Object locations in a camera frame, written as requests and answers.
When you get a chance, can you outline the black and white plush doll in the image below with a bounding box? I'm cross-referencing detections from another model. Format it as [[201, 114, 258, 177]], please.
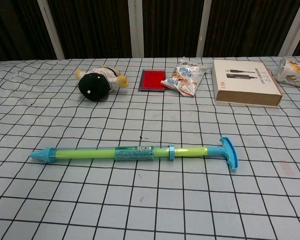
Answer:
[[75, 65, 129, 102]]

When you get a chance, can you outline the light blue checked tablecloth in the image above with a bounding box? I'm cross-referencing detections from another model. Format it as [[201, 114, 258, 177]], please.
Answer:
[[0, 56, 300, 240]]

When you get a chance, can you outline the blue green water pump toy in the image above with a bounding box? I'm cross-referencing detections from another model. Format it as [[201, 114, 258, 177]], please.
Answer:
[[29, 136, 240, 173]]

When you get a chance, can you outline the white snack bag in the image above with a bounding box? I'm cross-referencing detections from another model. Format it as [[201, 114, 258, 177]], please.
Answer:
[[160, 56, 209, 98]]

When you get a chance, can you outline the white partition frame post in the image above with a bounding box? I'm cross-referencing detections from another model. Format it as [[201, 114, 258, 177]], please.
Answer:
[[278, 0, 300, 57], [196, 0, 220, 59], [36, 0, 66, 60], [127, 0, 145, 59]]

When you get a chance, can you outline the white cable product box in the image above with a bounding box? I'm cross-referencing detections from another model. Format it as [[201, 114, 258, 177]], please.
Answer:
[[211, 59, 284, 108]]

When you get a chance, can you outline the red ink pad case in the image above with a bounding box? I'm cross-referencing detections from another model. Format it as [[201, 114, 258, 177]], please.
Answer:
[[137, 69, 167, 94]]

